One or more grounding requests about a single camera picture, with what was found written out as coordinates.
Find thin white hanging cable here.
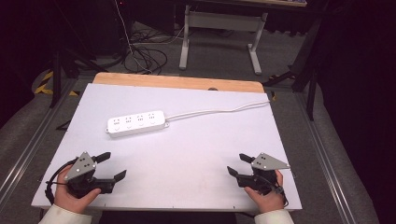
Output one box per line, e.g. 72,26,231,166
113,0,154,75

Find wooden table board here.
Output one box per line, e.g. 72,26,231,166
92,72,265,94

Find white power strip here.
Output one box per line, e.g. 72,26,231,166
105,109,171,139

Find person's left hand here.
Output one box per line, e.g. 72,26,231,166
53,164,103,216

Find black metal stand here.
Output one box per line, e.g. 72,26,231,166
262,12,325,121

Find white metal desk frame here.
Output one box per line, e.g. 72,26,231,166
178,4,269,76

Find white power strip cable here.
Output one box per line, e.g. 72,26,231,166
164,99,272,122

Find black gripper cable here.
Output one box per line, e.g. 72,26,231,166
44,158,78,205
262,175,290,209

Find person's right hand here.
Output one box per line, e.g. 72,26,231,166
243,169,286,215

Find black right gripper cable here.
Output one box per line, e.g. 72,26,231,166
262,175,290,209

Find black coiled floor cables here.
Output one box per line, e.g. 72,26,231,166
122,29,185,76

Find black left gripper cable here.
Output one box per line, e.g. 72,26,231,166
44,158,78,205

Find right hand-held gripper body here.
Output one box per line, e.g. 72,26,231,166
236,152,291,196

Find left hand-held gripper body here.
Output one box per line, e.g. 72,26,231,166
64,151,115,199

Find aluminium floor rail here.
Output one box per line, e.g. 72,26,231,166
293,91,357,224
0,77,78,200

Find black tripod stand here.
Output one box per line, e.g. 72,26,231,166
49,0,110,109

